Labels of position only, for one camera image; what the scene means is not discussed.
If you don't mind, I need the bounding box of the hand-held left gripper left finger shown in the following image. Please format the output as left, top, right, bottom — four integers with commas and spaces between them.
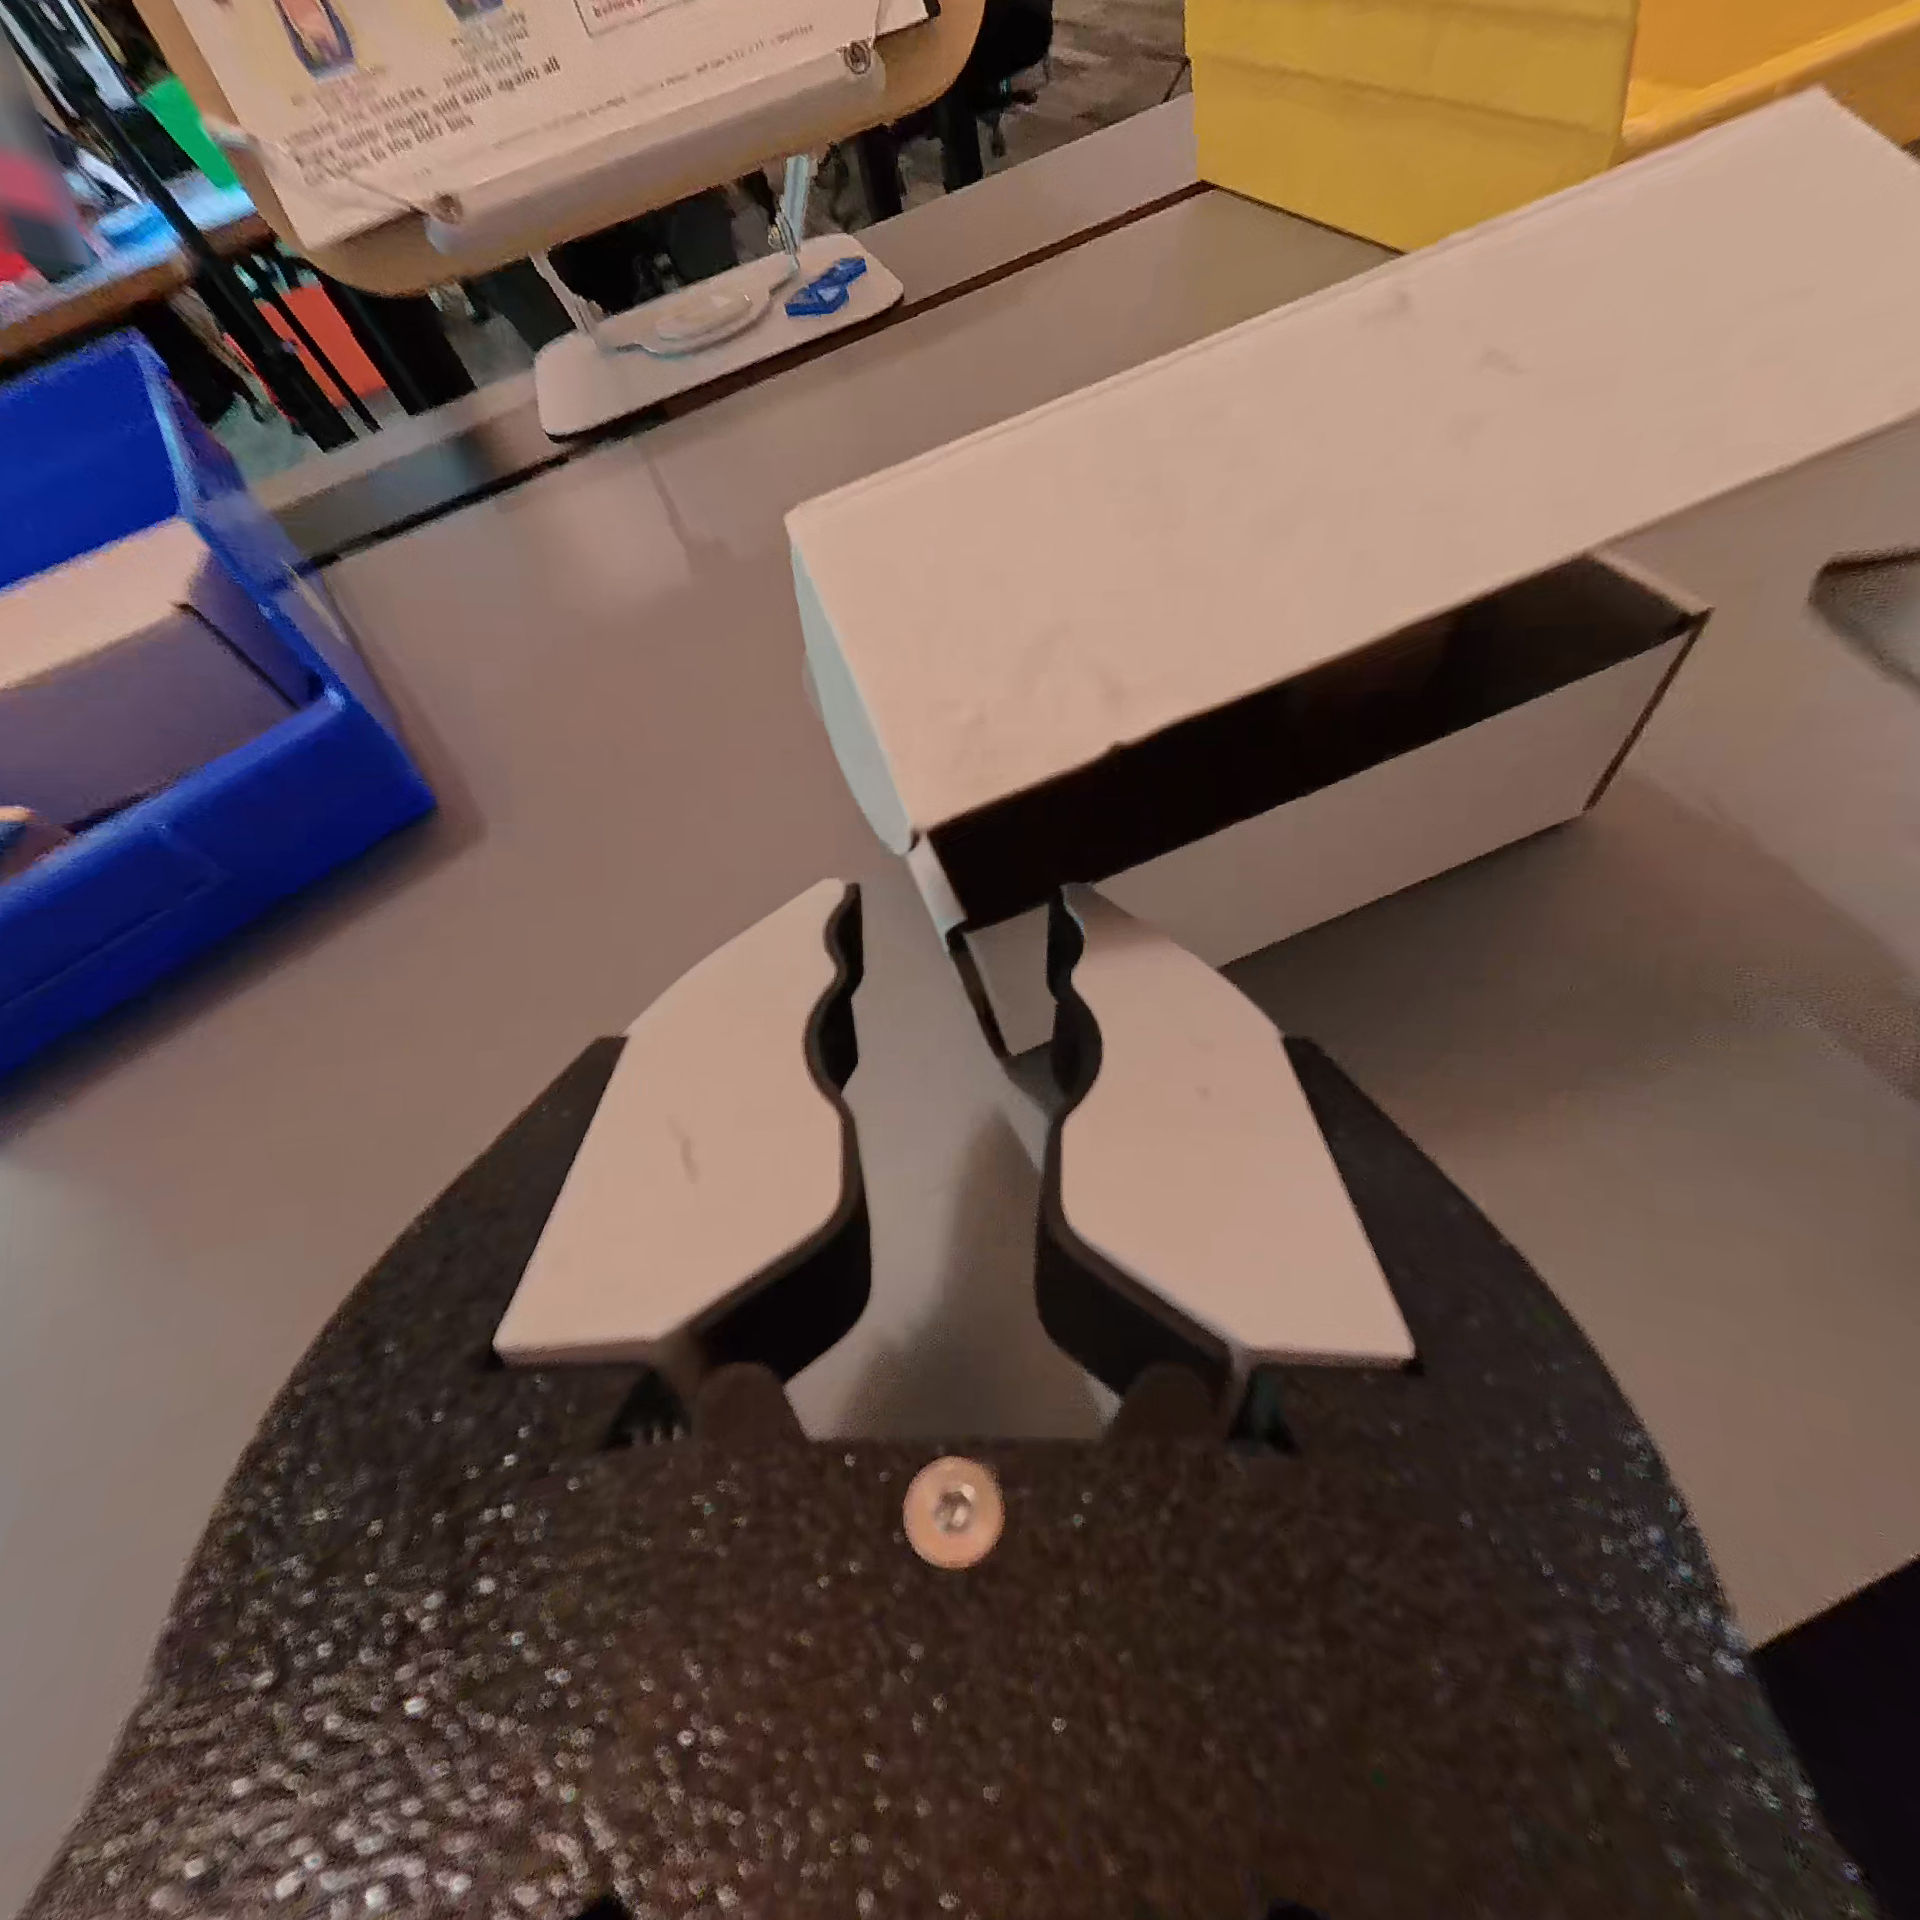
491, 879, 876, 1403

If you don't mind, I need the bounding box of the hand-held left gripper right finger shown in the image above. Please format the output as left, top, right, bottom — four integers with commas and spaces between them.
1035, 882, 1419, 1426

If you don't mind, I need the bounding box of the blue plastic bin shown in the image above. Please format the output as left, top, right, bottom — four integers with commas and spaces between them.
0, 330, 441, 1082

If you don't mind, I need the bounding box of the yellow plastic bin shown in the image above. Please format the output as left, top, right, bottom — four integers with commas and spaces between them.
1183, 0, 1920, 255

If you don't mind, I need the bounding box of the white board stand base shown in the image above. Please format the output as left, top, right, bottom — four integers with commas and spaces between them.
534, 232, 905, 441

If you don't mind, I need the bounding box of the tan board with instruction sheet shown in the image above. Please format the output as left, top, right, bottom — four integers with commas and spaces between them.
134, 0, 990, 298

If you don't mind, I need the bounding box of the green plastic container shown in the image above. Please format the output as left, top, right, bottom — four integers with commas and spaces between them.
137, 75, 242, 191

